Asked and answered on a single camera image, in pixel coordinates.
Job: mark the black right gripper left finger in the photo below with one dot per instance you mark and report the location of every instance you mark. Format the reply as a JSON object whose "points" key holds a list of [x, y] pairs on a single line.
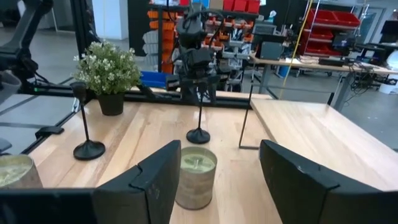
{"points": [[149, 193]]}

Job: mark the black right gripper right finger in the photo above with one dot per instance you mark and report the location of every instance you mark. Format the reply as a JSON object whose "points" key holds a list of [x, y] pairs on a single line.
{"points": [[298, 193]]}

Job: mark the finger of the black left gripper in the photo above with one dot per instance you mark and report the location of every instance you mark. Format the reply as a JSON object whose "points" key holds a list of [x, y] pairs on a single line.
{"points": [[213, 91], [188, 93]]}

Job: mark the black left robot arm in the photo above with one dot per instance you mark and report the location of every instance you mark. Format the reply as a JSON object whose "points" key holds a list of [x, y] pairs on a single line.
{"points": [[191, 31]]}

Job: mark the black candle stick holder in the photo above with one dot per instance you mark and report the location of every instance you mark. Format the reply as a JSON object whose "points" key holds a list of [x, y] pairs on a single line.
{"points": [[198, 136], [88, 150]]}

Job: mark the green candle in metal tin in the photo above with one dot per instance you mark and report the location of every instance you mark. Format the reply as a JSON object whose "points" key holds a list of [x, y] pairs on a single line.
{"points": [[196, 186], [15, 174]]}

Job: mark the blue plastic bin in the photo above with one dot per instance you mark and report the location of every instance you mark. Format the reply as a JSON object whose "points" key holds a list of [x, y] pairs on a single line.
{"points": [[154, 79]]}

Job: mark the orange bin rack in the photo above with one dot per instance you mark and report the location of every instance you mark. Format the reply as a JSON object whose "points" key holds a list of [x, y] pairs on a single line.
{"points": [[164, 40]]}

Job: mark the wooden riser shelf black legs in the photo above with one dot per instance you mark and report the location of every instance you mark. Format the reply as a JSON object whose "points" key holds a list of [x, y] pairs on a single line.
{"points": [[326, 140]]}

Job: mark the small parts drawer shelf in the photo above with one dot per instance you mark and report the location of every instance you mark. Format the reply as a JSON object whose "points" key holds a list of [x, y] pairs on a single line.
{"points": [[231, 34]]}

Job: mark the grey equipment box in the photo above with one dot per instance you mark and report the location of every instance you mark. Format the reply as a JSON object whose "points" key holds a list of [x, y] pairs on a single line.
{"points": [[271, 50]]}

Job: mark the white flower plant black pot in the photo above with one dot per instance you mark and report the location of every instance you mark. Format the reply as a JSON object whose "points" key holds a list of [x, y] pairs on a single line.
{"points": [[107, 70]]}

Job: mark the row of red bins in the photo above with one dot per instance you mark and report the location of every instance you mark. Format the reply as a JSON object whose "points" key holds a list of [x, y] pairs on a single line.
{"points": [[241, 5]]}

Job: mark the wooden workbench grey legs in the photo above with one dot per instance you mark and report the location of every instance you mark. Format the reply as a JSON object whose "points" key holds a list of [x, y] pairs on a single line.
{"points": [[311, 65]]}

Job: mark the black table clamp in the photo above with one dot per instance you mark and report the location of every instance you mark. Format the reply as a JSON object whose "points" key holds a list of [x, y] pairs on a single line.
{"points": [[49, 130]]}

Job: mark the red bin shelf rack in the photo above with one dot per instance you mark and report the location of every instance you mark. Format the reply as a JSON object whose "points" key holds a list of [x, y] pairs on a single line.
{"points": [[326, 31]]}

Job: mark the black frame rail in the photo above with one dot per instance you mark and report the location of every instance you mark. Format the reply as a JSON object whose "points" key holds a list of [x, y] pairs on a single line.
{"points": [[140, 96]]}

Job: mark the black frame post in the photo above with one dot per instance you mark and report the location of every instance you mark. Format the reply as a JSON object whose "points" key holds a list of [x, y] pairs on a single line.
{"points": [[82, 25]]}

